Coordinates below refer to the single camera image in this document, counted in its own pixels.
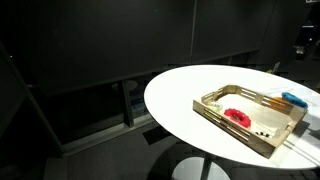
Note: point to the white round table base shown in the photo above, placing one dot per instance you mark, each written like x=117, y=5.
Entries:
x=186, y=170

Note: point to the small yellow-green object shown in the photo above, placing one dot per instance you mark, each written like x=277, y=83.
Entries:
x=269, y=71

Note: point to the small black pieces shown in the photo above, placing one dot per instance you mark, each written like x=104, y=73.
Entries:
x=263, y=134

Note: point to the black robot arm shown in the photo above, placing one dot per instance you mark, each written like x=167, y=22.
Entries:
x=308, y=31

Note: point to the grey table pole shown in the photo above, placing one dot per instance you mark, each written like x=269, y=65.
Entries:
x=205, y=168

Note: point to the light wooden slatted tray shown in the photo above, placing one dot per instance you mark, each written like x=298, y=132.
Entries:
x=246, y=136

